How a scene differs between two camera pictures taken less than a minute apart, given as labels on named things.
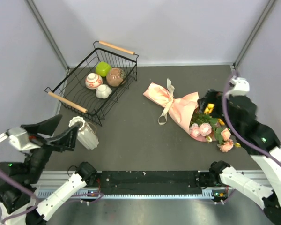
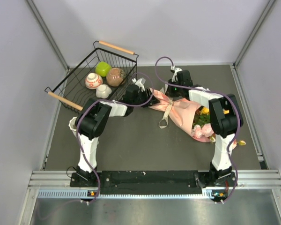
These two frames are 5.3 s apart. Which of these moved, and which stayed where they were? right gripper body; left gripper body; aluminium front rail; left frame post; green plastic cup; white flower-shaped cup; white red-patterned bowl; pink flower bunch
Moved: right gripper body; left gripper body
Stayed: green plastic cup; white flower-shaped cup; pink flower bunch; white red-patterned bowl; aluminium front rail; left frame post
